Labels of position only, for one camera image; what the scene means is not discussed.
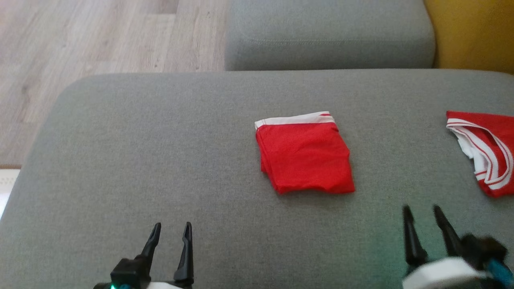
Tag red and white jersey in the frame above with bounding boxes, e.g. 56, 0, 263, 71
446, 111, 514, 198

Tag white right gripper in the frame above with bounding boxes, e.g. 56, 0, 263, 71
402, 204, 494, 289

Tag blue right cable plug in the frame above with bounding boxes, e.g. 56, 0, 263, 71
487, 259, 514, 288

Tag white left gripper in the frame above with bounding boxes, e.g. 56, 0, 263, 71
140, 222, 195, 289

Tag large grey sofa seat cushion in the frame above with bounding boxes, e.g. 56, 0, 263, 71
0, 69, 514, 289

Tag small grey sofa cushion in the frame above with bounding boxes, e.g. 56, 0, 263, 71
224, 0, 436, 72

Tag yellow upholstered furniture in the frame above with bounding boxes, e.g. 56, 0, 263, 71
424, 0, 514, 75

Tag white floor mat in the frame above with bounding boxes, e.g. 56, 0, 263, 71
0, 169, 21, 220

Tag red shorts with number 23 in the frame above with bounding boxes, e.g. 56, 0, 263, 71
254, 111, 356, 195

